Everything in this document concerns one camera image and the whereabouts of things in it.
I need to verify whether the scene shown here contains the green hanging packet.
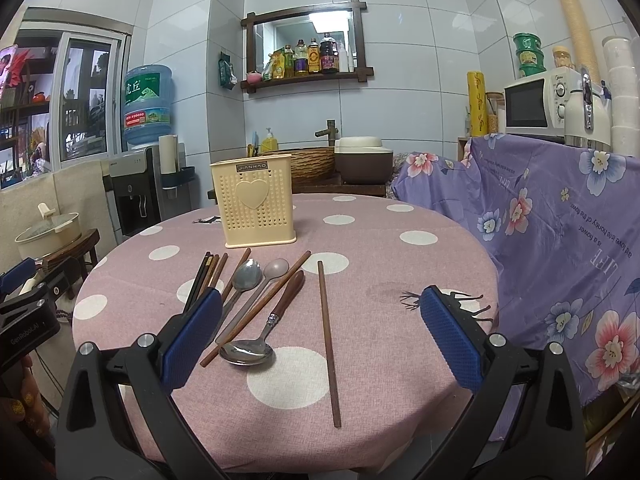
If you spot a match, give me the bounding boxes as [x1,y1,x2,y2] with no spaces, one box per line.
[218,51,238,90]

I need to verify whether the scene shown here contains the long brown wooden chopstick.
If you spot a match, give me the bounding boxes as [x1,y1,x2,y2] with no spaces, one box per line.
[200,250,311,367]

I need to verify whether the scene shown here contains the white cup stack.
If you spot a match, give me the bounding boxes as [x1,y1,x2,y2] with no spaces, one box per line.
[602,36,639,158]

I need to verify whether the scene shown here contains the yellow roll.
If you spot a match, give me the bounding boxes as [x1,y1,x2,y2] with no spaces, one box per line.
[466,72,488,136]

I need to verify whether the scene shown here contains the window with metal frame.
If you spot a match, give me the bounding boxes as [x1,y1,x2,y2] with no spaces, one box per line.
[1,6,134,188]

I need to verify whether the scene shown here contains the purple floral cloth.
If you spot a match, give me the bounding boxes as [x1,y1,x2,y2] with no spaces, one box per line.
[390,132,640,406]

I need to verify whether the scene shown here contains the grey matte spoon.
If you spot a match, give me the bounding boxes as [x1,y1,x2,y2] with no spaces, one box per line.
[215,258,290,344]

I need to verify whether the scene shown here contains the yellow oil bottle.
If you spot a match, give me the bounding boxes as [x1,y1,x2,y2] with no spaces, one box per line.
[307,38,321,74]

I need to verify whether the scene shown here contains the white paper cup sleeve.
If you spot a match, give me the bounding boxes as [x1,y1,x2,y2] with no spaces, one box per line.
[158,134,180,174]

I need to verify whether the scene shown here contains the small wooden stool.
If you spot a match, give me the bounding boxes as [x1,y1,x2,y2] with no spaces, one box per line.
[37,229,100,299]

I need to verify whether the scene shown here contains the white microwave oven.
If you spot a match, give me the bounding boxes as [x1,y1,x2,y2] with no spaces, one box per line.
[504,67,580,138]

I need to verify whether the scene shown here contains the dark soy sauce bottle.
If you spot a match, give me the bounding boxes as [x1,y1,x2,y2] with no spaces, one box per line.
[319,32,340,74]

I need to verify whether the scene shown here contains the cream plastic utensil holder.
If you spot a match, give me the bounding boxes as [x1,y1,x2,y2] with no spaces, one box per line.
[210,154,296,248]

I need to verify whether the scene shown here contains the white brown rice cooker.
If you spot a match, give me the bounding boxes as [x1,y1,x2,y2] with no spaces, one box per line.
[334,136,394,185]

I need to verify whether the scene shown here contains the yellow snack packet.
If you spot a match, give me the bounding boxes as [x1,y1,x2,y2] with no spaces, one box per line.
[270,49,285,79]

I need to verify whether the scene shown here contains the woven basin sink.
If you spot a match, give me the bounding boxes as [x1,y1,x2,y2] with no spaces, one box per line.
[277,146,335,185]

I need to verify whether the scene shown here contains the green stacked containers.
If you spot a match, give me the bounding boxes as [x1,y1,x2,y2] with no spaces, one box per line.
[513,32,546,77]

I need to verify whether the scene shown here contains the wooden handled metal spoon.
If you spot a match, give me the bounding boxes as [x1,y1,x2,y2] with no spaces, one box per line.
[219,270,305,366]

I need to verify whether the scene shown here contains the purple label bottle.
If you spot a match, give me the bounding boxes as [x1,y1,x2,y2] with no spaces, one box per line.
[294,39,309,77]

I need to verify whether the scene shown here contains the pink small bowl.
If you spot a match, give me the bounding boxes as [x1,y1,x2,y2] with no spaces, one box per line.
[246,72,262,84]

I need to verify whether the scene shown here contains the steel spoon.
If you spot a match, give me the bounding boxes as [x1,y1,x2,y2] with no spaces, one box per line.
[221,258,262,321]

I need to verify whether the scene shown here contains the yellow soap bottle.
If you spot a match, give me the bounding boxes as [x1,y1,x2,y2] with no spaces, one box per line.
[259,127,279,155]

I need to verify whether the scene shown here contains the cream cooking pot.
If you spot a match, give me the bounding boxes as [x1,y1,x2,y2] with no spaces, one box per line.
[15,203,81,260]

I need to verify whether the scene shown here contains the water dispenser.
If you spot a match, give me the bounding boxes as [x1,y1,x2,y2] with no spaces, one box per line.
[107,144,195,237]

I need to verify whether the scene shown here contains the blue water jug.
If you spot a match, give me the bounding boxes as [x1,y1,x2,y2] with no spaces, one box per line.
[122,64,175,146]

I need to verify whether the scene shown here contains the bamboo style faucet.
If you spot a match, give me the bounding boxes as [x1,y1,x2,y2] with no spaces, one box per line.
[314,119,340,148]

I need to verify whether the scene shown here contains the wooden framed mirror shelf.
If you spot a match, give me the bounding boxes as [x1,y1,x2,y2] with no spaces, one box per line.
[241,0,374,93]

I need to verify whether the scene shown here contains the pink polka dot tablecloth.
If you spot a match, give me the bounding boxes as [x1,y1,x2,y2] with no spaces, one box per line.
[71,193,501,475]

